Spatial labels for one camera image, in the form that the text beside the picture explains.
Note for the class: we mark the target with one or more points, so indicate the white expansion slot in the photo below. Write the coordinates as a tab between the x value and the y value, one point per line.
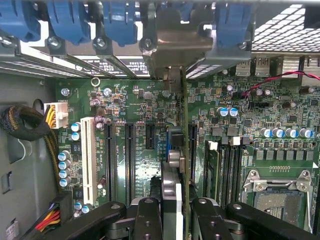
88	160

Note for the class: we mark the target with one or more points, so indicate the grey power supply unit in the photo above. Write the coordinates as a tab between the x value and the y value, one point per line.
25	162

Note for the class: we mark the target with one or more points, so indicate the blue expansion slot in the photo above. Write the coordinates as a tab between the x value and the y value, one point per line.
168	143

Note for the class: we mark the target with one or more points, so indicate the white power connector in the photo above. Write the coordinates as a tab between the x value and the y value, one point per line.
60	115

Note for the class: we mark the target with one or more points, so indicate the green Dell motherboard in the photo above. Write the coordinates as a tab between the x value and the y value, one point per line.
140	105

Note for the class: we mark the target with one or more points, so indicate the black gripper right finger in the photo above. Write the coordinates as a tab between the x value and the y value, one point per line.
210	222

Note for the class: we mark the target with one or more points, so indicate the black open PC case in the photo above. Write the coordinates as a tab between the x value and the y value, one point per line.
280	27

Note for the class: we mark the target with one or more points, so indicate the CPU socket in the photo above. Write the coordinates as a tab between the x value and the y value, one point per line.
277	200

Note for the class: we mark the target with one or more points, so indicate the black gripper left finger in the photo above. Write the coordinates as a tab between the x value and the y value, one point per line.
146	222

